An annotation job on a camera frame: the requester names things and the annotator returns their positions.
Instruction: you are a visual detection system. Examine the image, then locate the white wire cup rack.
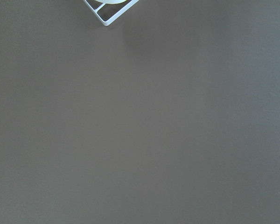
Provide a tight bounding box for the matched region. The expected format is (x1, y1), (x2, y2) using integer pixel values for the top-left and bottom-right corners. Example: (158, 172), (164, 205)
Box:
(83, 0), (138, 27)

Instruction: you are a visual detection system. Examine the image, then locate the pale cup on rack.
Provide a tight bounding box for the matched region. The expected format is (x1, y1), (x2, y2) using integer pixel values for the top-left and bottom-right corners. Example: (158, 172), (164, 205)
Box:
(95, 0), (126, 4)

